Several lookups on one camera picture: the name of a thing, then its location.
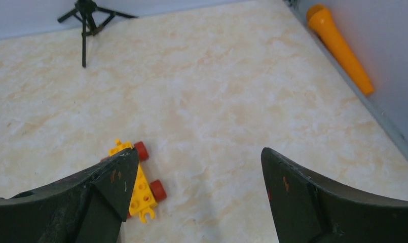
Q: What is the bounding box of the orange flashlight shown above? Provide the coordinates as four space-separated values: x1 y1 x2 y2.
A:
306 4 375 96

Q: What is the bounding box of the black camera tripod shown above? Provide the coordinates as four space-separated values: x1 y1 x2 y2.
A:
57 0 138 68

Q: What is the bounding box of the yellow red toy brick car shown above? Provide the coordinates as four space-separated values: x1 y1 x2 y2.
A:
108 139 167 224

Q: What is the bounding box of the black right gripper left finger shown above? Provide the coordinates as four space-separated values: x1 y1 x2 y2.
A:
0 148 138 242

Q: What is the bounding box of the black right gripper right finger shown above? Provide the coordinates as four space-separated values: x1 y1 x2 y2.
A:
261 147 408 242

